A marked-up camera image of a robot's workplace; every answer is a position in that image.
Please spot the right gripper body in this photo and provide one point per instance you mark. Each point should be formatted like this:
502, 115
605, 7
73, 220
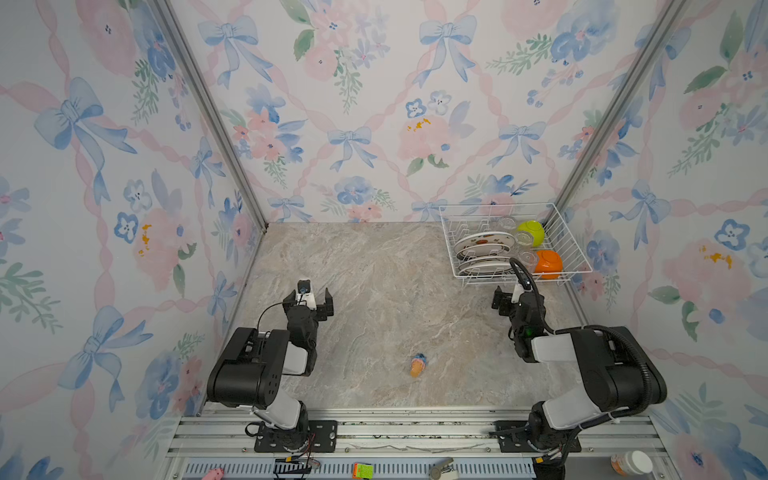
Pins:
509, 305

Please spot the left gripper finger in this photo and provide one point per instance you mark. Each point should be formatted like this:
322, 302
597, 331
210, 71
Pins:
326, 308
290, 300

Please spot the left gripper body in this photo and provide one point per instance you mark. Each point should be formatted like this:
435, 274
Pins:
308, 306

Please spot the white plate green red rim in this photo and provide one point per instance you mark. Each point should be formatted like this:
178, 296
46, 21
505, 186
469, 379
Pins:
491, 268

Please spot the white plate black flower outline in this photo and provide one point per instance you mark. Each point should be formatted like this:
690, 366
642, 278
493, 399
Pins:
498, 257

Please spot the plate with fruit pattern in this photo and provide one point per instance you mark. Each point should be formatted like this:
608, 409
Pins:
484, 243

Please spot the white wire dish rack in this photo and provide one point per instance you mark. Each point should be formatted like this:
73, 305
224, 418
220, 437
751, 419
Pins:
459, 220

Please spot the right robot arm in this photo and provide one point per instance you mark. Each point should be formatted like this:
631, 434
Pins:
617, 378

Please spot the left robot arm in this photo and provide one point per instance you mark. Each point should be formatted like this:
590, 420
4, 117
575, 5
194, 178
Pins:
249, 371

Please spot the clear glass cup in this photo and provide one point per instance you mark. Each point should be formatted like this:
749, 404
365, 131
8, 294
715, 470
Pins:
524, 239
529, 259

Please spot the orange bowl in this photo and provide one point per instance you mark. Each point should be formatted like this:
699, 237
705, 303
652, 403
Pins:
549, 265

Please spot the small ice cream toy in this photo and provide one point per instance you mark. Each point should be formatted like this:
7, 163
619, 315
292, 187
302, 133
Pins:
418, 365

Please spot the rubiks cube toy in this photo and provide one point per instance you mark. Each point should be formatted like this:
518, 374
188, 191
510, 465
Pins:
362, 471

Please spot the pink toy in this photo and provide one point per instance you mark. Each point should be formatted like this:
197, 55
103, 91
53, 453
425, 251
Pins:
214, 474

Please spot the white lidded jar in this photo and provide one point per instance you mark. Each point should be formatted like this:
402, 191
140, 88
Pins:
632, 463

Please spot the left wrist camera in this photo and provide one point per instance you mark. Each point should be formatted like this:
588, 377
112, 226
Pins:
305, 295

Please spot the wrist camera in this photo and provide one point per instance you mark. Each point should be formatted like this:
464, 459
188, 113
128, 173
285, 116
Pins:
305, 295
517, 292

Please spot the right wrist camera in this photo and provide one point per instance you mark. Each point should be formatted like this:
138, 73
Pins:
517, 292

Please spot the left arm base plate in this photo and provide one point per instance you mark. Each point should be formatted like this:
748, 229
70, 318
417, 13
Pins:
313, 436

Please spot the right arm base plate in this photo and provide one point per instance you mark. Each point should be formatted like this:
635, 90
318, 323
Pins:
517, 436

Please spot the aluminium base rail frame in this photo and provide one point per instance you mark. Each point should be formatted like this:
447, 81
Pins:
400, 443

